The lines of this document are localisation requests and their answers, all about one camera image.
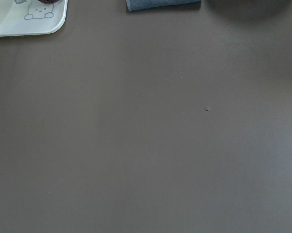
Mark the dark tea bottle on tray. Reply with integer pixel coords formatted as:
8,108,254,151
38,0,59,4

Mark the cream rabbit tray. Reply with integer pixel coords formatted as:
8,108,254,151
0,0,68,37

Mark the grey folded cloth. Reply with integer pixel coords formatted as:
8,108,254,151
126,0,201,11

